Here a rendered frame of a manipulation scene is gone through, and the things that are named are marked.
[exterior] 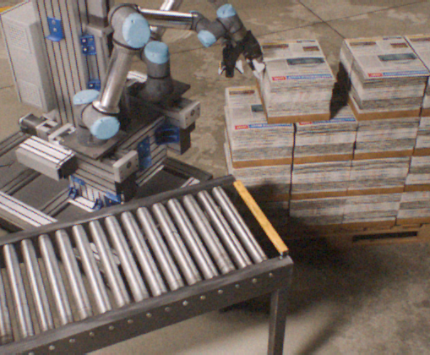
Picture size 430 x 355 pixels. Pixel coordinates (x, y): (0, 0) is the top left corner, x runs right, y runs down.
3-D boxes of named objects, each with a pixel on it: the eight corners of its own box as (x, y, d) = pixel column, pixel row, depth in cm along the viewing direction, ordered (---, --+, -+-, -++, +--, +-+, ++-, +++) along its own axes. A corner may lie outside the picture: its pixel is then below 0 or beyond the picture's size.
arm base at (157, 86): (138, 90, 311) (137, 73, 305) (157, 77, 321) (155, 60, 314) (162, 100, 304) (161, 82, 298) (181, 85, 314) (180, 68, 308)
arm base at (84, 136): (69, 139, 279) (65, 122, 273) (92, 123, 289) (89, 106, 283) (95, 150, 273) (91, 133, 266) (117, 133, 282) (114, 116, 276)
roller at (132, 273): (116, 221, 248) (115, 211, 245) (153, 308, 214) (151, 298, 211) (104, 224, 247) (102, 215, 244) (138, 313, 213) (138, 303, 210)
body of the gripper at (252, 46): (263, 56, 276) (252, 35, 269) (247, 65, 279) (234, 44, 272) (261, 47, 282) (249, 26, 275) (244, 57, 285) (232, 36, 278)
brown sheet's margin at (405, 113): (335, 79, 313) (336, 71, 311) (391, 74, 315) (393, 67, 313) (356, 121, 284) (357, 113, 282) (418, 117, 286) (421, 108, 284)
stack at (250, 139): (223, 208, 364) (223, 85, 311) (419, 195, 370) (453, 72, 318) (231, 257, 334) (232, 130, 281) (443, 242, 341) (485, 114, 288)
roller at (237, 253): (202, 199, 259) (209, 190, 258) (250, 278, 225) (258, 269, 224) (193, 195, 256) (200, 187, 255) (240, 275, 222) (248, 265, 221)
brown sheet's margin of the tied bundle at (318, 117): (261, 106, 295) (262, 98, 293) (321, 101, 297) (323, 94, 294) (267, 124, 283) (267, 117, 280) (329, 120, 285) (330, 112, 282)
